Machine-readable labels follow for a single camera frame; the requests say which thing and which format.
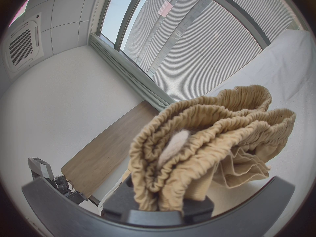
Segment window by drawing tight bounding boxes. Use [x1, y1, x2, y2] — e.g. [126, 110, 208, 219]
[92, 0, 309, 103]

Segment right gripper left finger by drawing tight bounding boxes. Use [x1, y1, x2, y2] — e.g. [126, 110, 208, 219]
[102, 175, 140, 219]

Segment pale green curtain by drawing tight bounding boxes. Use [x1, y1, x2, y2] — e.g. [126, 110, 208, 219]
[89, 33, 174, 112]

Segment white ceiling air conditioner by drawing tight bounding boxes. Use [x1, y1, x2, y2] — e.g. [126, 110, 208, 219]
[2, 12, 45, 81]

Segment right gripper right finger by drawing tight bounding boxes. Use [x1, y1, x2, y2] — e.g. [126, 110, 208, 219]
[183, 195, 215, 217]

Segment beige shorts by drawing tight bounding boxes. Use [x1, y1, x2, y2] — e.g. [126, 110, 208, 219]
[122, 84, 297, 212]

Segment bed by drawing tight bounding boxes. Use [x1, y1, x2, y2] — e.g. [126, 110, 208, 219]
[61, 29, 316, 222]

